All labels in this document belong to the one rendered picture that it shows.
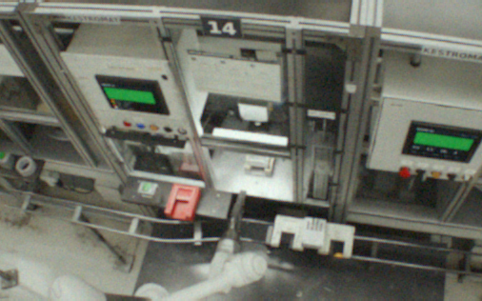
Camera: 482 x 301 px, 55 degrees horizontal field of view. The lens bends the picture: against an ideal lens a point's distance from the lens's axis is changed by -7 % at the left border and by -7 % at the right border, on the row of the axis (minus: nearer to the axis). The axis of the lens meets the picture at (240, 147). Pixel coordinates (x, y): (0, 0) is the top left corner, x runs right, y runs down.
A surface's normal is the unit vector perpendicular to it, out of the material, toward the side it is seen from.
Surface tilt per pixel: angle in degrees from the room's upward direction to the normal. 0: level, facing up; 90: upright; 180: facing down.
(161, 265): 0
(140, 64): 90
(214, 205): 0
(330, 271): 0
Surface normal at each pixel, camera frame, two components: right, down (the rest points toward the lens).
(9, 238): -0.11, -0.52
